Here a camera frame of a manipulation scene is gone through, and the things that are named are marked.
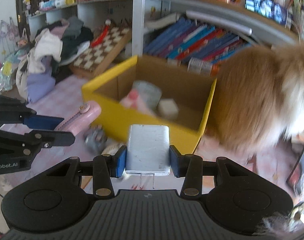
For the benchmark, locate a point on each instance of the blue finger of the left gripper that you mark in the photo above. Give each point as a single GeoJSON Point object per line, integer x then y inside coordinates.
{"type": "Point", "coordinates": [49, 138]}
{"type": "Point", "coordinates": [42, 122]}

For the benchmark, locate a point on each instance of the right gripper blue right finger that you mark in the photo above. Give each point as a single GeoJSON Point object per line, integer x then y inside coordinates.
{"type": "Point", "coordinates": [189, 167]}

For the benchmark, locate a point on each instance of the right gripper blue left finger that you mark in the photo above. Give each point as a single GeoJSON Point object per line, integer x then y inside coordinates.
{"type": "Point", "coordinates": [107, 167]}

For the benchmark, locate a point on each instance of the small white charger cube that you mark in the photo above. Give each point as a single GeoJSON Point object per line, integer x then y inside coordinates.
{"type": "Point", "coordinates": [85, 116]}

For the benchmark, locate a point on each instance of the white power adapter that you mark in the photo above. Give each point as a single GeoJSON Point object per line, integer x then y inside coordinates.
{"type": "Point", "coordinates": [147, 161]}

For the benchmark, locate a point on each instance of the cream square charger block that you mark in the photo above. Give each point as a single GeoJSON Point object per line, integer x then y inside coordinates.
{"type": "Point", "coordinates": [168, 109]}

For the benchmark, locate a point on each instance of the cream wrist watch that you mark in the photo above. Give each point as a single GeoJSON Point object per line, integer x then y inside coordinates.
{"type": "Point", "coordinates": [112, 148]}

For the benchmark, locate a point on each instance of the pink plush pig toy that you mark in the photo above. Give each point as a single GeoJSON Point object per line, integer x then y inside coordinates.
{"type": "Point", "coordinates": [133, 100]}

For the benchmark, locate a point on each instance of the wooden chess board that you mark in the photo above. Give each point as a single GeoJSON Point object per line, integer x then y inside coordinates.
{"type": "Point", "coordinates": [95, 60]}

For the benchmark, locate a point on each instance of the pink checkered tablecloth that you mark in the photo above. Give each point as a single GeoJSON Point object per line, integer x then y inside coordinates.
{"type": "Point", "coordinates": [274, 164]}

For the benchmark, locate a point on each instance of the pile of clothes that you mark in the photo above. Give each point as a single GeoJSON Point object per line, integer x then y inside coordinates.
{"type": "Point", "coordinates": [55, 45]}

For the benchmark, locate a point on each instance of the yellow cardboard box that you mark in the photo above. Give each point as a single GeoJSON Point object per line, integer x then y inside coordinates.
{"type": "Point", "coordinates": [193, 94]}

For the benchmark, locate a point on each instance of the orange fluffy cat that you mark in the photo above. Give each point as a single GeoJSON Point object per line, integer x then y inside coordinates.
{"type": "Point", "coordinates": [259, 97]}

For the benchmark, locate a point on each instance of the orange white medicine box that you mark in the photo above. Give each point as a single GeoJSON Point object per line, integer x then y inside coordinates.
{"type": "Point", "coordinates": [201, 67]}

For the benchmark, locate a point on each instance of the black smartphone on stand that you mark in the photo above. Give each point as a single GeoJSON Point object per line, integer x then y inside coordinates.
{"type": "Point", "coordinates": [295, 178]}

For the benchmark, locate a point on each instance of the row of colourful books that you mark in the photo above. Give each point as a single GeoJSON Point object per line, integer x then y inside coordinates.
{"type": "Point", "coordinates": [190, 39]}

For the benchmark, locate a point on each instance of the phone showing video on shelf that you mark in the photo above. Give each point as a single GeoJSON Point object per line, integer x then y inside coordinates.
{"type": "Point", "coordinates": [268, 9]}

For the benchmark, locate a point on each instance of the white bookshelf frame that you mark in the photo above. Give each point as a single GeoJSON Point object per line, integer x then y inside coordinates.
{"type": "Point", "coordinates": [229, 16]}

